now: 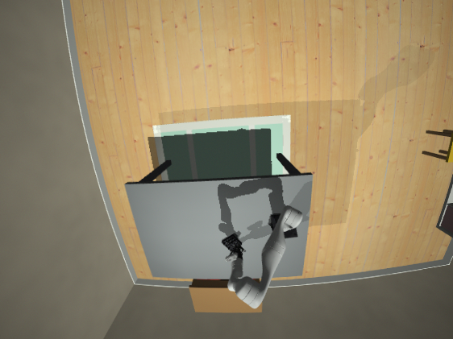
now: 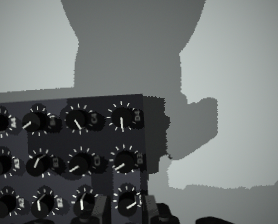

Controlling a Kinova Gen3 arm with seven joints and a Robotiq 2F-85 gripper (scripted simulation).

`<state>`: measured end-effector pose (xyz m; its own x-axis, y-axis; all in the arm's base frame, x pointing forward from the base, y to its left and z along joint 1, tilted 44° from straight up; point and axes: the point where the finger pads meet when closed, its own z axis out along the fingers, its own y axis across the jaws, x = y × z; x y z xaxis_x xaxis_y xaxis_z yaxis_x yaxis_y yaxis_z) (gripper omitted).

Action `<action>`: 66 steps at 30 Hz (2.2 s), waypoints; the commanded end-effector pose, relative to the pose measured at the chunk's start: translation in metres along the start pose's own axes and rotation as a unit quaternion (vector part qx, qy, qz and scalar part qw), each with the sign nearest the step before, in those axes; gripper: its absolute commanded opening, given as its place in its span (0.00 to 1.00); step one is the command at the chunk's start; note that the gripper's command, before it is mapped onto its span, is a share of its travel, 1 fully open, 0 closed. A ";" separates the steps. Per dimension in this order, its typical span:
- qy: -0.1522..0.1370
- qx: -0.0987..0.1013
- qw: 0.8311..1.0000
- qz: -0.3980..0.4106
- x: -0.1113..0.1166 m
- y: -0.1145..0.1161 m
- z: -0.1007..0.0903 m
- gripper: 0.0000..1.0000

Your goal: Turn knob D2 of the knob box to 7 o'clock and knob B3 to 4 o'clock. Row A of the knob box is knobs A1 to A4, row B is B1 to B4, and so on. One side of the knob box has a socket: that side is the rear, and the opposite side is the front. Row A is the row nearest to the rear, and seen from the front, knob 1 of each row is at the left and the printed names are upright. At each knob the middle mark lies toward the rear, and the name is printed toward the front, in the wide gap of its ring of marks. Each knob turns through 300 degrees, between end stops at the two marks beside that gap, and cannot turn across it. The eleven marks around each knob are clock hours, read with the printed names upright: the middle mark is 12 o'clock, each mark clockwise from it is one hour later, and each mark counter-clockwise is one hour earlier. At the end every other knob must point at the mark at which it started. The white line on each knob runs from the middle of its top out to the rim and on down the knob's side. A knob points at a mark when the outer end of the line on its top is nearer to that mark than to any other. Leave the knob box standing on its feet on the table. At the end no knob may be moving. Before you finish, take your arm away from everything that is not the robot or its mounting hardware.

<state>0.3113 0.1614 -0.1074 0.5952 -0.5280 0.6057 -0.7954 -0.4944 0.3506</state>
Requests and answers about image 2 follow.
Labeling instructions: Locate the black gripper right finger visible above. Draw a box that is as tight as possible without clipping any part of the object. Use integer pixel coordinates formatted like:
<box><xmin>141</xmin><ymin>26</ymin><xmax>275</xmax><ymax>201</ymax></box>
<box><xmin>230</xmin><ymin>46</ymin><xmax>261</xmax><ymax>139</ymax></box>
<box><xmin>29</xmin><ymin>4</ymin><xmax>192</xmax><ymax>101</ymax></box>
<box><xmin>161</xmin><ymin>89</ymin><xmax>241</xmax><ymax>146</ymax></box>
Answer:
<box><xmin>142</xmin><ymin>195</ymin><xmax>234</xmax><ymax>224</ymax></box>

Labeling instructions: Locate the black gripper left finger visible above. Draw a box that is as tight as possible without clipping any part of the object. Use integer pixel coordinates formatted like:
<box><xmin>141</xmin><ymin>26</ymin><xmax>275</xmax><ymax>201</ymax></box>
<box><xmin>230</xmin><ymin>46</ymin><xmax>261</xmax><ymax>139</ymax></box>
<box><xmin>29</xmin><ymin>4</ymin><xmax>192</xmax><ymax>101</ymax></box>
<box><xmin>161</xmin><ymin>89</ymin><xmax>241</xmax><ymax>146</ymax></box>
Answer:
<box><xmin>24</xmin><ymin>196</ymin><xmax>112</xmax><ymax>224</ymax></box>

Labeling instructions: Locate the black knob box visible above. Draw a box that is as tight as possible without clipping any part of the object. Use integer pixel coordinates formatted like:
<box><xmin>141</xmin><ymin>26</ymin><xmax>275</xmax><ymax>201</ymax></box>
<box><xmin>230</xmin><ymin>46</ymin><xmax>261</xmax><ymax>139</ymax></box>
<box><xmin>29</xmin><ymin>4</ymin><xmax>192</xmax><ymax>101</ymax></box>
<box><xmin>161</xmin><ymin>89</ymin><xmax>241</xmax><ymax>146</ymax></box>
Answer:
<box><xmin>0</xmin><ymin>94</ymin><xmax>148</xmax><ymax>224</ymax></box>

